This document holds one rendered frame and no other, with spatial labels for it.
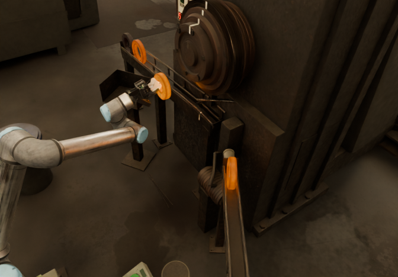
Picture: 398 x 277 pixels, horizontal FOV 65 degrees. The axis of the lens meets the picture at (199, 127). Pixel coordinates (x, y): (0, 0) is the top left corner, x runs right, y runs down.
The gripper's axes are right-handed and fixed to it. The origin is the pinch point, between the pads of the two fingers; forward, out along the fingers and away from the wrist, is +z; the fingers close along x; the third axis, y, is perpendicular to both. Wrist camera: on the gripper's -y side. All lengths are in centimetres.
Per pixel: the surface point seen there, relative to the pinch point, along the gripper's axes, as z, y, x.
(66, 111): -61, -69, 116
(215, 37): 21, 34, -32
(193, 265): -41, -77, -65
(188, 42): 13.0, 30.4, -20.6
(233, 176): -4, -9, -69
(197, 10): 23.6, 40.0, -16.5
